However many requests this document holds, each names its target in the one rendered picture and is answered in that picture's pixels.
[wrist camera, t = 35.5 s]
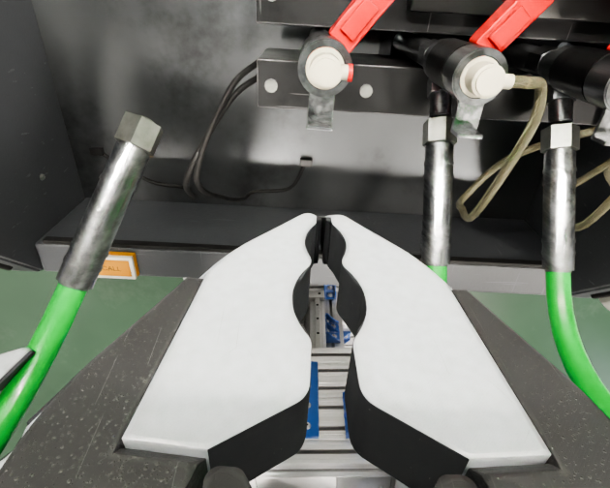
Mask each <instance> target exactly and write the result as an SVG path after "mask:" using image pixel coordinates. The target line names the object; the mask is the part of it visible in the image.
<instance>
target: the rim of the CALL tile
mask: <svg viewBox="0 0 610 488"><path fill-rule="evenodd" d="M106 259H110V260H128V261H129V265H130V268H131V272H132V277H126V276H106V275H99V276H98V278H115V279H136V278H137V272H136V268H135V263H134V259H133V257H132V256H112V255H108V257H107V258H106Z"/></svg>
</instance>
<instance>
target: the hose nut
mask: <svg viewBox="0 0 610 488"><path fill-rule="evenodd" d="M163 133H164V132H163V130H162V127H160V126H158V125H157V124H155V123H154V122H153V121H152V120H151V119H149V118H147V117H145V116H142V115H137V114H134V113H130V112H128V111H125V114H124V116H123V118H122V120H121V123H120V125H119V127H118V129H117V132H116V134H115V136H114V137H115V138H116V140H117V141H118V142H119V141H120V140H123V141H126V142H129V143H131V144H133V145H135V146H137V147H139V148H141V149H143V150H144V151H146V152H147V153H148V156H151V157H153V156H154V154H155V151H156V149H157V147H158V144H159V142H160V140H161V138H162V135H163Z"/></svg>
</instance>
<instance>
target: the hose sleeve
mask: <svg viewBox="0 0 610 488"><path fill-rule="evenodd" d="M149 158H150V157H149V156H148V153H147V152H146V151H144V150H143V149H141V148H139V147H137V146H135V145H133V144H131V143H129V142H126V141H123V140H120V141H119V142H118V141H116V142H115V144H114V147H113V149H112V151H111V153H110V156H109V158H108V160H107V161H106V166H105V168H104V170H103V173H101V174H100V177H99V178H100V179H99V182H98V184H97V186H96V188H95V191H94V193H93V195H92V197H91V199H90V201H89V203H88V206H87V208H86V210H85V212H84V215H83V217H82V219H81V221H80V224H79V226H78V228H77V230H76V234H75V236H74V238H73V240H71V242H70V245H69V246H70V247H69V250H68V252H67V254H66V255H65V256H64V258H63V262H62V264H61V267H60V269H59V271H58V273H57V276H56V278H55V279H56V280H57V281H58V284H60V285H62V286H64V287H67V288H70V289H73V290H81V291H89V290H92V289H93V288H94V285H95V283H96V281H97V278H98V276H99V274H100V272H102V270H103V265H104V262H105V260H106V258H107V257H108V254H109V249H110V247H111V245H112V243H113V240H114V238H115V236H116V233H117V232H118V230H119V227H120V225H121V223H122V220H123V218H124V216H125V213H126V211H127V209H128V207H129V204H130V202H131V200H132V197H133V195H134V193H135V192H136V191H137V184H138V182H139V180H140V179H141V178H142V176H143V172H144V169H145V167H146V165H147V162H148V160H149Z"/></svg>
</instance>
